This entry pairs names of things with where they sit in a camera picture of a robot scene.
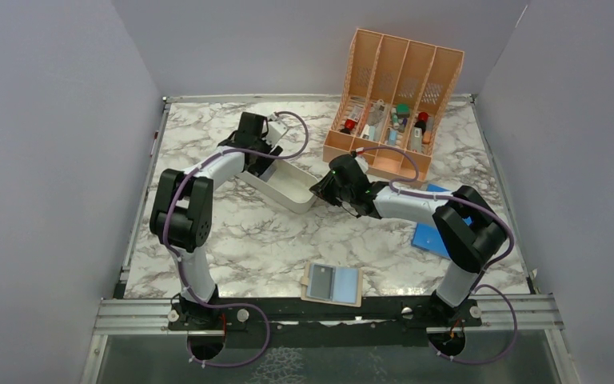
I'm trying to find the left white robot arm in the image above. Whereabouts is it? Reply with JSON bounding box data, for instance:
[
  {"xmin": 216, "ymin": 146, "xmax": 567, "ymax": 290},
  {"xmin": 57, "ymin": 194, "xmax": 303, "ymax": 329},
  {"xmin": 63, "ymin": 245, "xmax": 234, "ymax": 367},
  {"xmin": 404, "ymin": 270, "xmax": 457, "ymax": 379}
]
[{"xmin": 150, "ymin": 111, "xmax": 287, "ymax": 329}]

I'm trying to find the green capped bottle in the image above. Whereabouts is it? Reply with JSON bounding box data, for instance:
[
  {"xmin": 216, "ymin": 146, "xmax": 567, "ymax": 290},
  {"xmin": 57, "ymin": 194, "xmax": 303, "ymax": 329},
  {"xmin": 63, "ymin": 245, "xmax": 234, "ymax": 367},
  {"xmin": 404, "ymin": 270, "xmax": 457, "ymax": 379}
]
[{"xmin": 395, "ymin": 103, "xmax": 411, "ymax": 118}]

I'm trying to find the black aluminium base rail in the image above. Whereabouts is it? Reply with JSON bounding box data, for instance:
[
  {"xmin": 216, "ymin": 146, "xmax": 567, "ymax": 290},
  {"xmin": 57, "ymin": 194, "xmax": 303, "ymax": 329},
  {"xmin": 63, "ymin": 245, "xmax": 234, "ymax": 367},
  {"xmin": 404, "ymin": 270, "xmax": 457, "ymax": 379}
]
[{"xmin": 93, "ymin": 294, "xmax": 565, "ymax": 351}]

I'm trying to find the red capped black bottle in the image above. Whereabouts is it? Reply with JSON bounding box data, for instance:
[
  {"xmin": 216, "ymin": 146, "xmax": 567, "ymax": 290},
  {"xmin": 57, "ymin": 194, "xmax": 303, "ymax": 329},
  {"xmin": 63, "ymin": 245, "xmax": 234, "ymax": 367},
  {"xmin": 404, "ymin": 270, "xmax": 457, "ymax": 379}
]
[{"xmin": 339, "ymin": 118, "xmax": 357, "ymax": 134}]

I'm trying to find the orange marker pen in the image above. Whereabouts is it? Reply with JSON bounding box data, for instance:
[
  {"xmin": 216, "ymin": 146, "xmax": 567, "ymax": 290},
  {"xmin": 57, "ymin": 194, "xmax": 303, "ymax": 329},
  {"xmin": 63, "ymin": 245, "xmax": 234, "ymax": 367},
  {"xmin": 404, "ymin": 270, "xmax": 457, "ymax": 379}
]
[{"xmin": 422, "ymin": 116, "xmax": 434, "ymax": 145}]

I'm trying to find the peach plastic desk organizer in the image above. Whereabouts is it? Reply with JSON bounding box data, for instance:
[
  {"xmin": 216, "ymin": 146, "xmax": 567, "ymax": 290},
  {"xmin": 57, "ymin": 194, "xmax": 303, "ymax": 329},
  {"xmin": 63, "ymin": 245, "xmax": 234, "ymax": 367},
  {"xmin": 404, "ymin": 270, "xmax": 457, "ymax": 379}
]
[{"xmin": 322, "ymin": 29, "xmax": 464, "ymax": 186}]

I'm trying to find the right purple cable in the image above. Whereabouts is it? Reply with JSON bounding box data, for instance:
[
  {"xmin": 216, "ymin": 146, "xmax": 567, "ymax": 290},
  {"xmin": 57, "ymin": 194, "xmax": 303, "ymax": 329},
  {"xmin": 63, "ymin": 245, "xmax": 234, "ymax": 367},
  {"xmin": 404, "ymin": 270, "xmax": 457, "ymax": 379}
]
[{"xmin": 354, "ymin": 146, "xmax": 520, "ymax": 366}]

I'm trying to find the red capped bottle right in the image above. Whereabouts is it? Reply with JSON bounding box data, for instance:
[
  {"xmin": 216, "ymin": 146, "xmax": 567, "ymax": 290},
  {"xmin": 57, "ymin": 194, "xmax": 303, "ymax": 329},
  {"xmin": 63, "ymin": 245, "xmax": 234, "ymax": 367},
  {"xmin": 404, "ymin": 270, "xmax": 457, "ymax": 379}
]
[{"xmin": 414, "ymin": 112, "xmax": 429, "ymax": 135}]

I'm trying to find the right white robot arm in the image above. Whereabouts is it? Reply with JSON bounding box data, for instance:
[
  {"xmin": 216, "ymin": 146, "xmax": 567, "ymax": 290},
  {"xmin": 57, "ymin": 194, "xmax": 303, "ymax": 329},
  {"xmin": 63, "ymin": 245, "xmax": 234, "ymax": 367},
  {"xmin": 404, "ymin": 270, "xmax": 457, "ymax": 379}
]
[{"xmin": 309, "ymin": 154, "xmax": 512, "ymax": 326}]

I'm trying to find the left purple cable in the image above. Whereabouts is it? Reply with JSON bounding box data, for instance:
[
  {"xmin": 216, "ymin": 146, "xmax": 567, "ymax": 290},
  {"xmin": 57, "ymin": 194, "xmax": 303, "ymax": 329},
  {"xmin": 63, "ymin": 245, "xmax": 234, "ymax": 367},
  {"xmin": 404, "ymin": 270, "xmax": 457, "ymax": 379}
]
[{"xmin": 161, "ymin": 110, "xmax": 311, "ymax": 370}]

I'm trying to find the blue flat board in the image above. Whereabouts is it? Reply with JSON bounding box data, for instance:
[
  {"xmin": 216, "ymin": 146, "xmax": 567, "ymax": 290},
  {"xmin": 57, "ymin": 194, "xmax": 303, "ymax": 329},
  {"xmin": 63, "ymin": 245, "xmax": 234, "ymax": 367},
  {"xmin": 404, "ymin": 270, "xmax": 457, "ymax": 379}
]
[{"xmin": 410, "ymin": 183, "xmax": 472, "ymax": 261}]

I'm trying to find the black credit card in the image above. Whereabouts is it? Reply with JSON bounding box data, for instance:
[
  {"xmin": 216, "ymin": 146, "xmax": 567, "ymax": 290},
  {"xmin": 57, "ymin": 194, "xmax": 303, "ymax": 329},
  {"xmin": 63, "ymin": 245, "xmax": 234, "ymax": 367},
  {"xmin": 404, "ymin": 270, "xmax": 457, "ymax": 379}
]
[{"xmin": 306, "ymin": 264, "xmax": 335, "ymax": 301}]

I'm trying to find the purple cable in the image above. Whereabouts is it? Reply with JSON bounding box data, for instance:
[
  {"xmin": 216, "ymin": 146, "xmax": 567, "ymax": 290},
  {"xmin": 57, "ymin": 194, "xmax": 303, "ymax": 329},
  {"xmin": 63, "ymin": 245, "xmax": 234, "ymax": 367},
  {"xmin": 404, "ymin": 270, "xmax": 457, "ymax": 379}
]
[
  {"xmin": 354, "ymin": 146, "xmax": 520, "ymax": 366},
  {"xmin": 161, "ymin": 110, "xmax": 311, "ymax": 370}
]

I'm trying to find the white oblong plastic tray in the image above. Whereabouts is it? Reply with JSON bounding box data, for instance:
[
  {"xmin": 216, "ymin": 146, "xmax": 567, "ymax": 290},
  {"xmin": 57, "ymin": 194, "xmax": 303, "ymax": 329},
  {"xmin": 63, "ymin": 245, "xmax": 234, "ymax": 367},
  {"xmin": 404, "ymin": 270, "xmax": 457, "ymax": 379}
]
[{"xmin": 237, "ymin": 160, "xmax": 318, "ymax": 214}]

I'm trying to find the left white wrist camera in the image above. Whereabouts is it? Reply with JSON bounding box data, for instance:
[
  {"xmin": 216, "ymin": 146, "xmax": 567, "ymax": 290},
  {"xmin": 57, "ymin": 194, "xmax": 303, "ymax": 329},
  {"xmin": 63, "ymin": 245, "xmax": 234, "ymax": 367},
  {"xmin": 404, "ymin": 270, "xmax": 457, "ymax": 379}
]
[{"xmin": 265, "ymin": 116, "xmax": 289, "ymax": 147}]

